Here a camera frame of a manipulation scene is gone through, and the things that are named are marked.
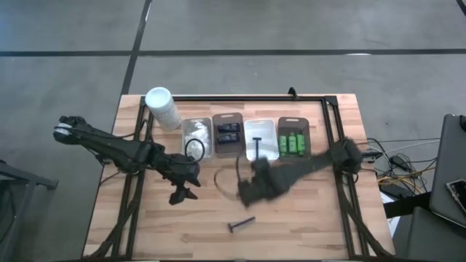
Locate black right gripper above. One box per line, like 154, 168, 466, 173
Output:
237, 158, 292, 210

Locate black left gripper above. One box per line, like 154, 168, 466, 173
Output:
161, 154, 202, 206

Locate brown plastic bin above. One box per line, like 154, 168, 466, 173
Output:
211, 112, 248, 159
277, 116, 311, 159

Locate clear plastic bin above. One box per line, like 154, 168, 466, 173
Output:
181, 116, 216, 162

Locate white plastic bin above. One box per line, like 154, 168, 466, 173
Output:
242, 118, 280, 163

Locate white cylindrical canister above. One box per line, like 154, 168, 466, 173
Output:
144, 86, 183, 132

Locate white paper sheet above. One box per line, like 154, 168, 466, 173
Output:
379, 191, 401, 238

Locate black power adapter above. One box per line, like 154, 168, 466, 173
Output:
388, 155, 411, 172

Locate black bar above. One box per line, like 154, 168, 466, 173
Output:
382, 191, 433, 219

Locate grey metal table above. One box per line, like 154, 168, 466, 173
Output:
0, 158, 60, 262

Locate dark grey chair seat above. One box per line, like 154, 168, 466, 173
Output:
395, 206, 466, 262

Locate grey laptop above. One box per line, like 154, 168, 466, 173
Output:
428, 113, 466, 229

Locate smartphone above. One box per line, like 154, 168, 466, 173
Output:
445, 178, 466, 215

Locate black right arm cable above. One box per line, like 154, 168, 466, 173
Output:
213, 154, 244, 202

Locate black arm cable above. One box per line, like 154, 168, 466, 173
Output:
184, 138, 206, 162
213, 154, 244, 202

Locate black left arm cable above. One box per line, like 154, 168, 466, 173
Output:
184, 138, 206, 162

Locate black aluminium table frame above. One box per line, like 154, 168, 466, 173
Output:
84, 95, 395, 261

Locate yellow cable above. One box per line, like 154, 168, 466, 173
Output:
377, 175, 436, 188

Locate tangled floor cables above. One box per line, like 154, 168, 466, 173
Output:
363, 136, 443, 199

